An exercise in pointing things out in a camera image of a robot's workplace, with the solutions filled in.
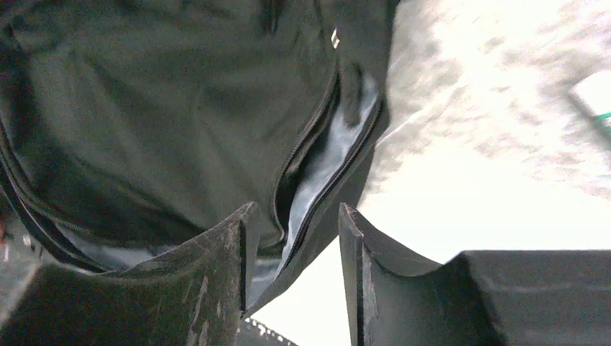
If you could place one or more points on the green white glue stick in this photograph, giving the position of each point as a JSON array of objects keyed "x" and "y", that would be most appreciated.
[{"x": 592, "y": 95}]

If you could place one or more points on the black student backpack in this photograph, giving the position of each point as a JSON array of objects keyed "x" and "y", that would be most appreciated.
[{"x": 128, "y": 127}]

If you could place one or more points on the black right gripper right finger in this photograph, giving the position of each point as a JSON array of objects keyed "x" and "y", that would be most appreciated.
[{"x": 396, "y": 296}]

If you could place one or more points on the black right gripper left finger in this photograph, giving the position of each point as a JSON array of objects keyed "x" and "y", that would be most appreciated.
[{"x": 194, "y": 294}]

